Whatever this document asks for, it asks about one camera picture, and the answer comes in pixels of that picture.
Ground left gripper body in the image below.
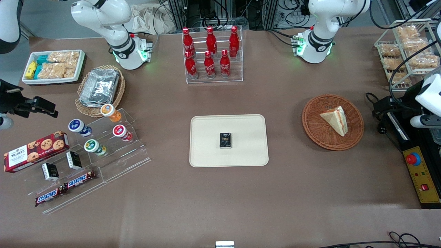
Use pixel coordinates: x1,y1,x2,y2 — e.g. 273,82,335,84
392,91,441,129

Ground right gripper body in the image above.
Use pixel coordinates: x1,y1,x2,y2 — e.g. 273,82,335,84
0,80,33,131

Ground triangular white bread sandwich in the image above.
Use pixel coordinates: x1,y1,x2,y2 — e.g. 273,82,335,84
320,106,348,137

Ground grey arm base connector block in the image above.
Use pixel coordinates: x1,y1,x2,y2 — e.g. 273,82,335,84
291,33,307,56
138,36,154,63

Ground clear glass tray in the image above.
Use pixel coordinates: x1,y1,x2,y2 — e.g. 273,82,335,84
428,127,441,146

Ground brown round wicker basket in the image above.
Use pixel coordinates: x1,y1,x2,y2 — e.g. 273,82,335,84
302,94,365,151

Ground light oval wicker basket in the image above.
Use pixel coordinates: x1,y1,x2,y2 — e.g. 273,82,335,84
75,65,126,118

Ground beige rectangular tray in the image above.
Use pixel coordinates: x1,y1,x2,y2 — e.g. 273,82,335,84
189,114,269,168

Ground black countertop appliance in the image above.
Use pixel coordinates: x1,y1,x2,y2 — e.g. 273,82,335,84
386,100,441,209

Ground bagged fried snack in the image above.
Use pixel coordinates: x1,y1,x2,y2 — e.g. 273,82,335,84
383,58,407,71
387,71,411,85
379,44,402,58
408,54,440,69
396,26,419,39
401,38,430,52

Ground clear rice cracker pack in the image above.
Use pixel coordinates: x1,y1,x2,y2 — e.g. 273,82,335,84
38,62,76,79
47,51,80,64

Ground yellow snack packet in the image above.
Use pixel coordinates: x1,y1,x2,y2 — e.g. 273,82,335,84
25,61,38,80

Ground blue lid cup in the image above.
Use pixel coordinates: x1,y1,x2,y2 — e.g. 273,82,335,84
68,119,93,137

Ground red emergency stop button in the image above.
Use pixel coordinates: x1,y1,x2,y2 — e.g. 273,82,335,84
406,152,422,167

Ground red Walkers cookie box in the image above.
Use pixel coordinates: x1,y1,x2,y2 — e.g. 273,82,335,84
3,131,70,173

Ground white rectangular snack bin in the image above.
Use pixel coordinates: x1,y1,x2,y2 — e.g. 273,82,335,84
22,50,86,85

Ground yellow control panel box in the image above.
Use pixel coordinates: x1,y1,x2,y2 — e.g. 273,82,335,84
403,146,441,204

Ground silver foil container stack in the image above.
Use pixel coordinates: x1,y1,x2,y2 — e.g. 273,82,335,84
79,69,120,107

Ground small black white box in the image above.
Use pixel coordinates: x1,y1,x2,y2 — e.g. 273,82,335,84
66,151,83,170
41,163,60,182

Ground green lid cup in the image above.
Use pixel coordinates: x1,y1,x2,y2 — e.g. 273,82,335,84
84,139,107,156

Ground orange lid cup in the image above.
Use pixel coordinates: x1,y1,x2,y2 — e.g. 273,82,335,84
100,104,122,123

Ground Snickers chocolate bar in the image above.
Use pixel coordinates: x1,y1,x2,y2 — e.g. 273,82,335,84
64,170,98,191
34,186,68,208

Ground red lid cup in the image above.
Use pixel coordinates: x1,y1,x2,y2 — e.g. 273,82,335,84
112,125,133,142

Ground clear acrylic stepped stand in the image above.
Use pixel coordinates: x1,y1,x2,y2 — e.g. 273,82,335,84
26,108,152,215

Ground clear acrylic bottle rack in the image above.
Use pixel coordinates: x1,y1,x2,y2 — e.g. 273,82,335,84
182,26,244,84

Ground red cola bottle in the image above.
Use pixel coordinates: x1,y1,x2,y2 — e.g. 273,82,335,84
229,26,240,58
182,28,195,58
219,49,231,78
185,51,199,80
204,51,216,79
206,26,218,55

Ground black power cable with plug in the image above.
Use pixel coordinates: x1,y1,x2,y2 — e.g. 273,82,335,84
365,92,404,153

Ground white wire shelf rack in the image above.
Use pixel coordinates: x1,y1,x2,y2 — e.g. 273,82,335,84
374,19,441,92

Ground black floor cables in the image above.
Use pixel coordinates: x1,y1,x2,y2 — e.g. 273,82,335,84
317,231,441,248

